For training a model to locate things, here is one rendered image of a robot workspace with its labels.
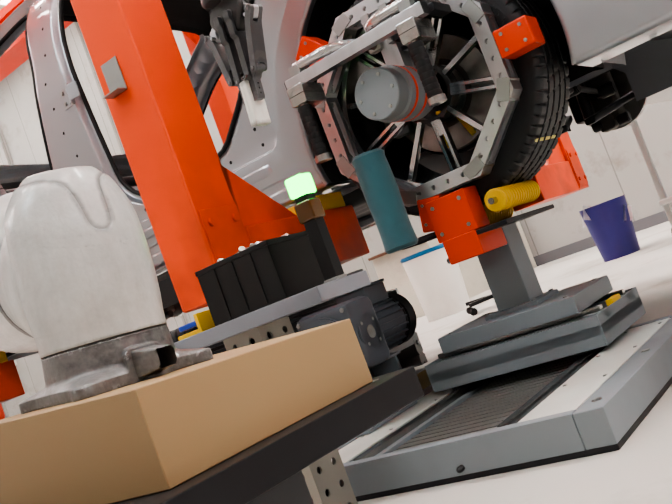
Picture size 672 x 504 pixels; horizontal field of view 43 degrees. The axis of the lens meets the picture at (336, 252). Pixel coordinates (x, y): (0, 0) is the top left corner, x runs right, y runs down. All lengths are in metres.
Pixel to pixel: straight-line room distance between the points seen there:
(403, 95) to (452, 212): 0.32
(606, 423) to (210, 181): 1.14
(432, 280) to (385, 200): 4.87
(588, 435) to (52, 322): 0.96
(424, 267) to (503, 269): 4.68
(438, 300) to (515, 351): 4.81
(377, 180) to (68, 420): 1.36
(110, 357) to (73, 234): 0.15
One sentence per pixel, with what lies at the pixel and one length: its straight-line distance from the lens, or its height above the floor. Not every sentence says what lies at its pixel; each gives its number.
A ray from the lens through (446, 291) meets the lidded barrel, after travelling 6.98.
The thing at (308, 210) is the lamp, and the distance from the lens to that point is 1.58.
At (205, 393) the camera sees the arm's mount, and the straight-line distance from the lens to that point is 0.87.
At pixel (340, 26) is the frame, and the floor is 1.09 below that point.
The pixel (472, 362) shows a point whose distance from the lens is 2.25.
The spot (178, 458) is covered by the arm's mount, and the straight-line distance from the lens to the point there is 0.84.
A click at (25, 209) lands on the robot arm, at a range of 1.04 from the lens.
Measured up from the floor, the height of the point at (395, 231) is 0.53.
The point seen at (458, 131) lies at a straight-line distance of 2.37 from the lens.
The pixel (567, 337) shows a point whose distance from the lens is 2.14.
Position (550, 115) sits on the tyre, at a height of 0.66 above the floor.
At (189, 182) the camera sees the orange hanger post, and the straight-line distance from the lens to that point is 2.11.
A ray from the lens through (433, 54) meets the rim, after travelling 2.30.
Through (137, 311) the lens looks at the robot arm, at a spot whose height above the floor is 0.48.
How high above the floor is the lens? 0.41
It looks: 3 degrees up
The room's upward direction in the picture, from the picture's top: 21 degrees counter-clockwise
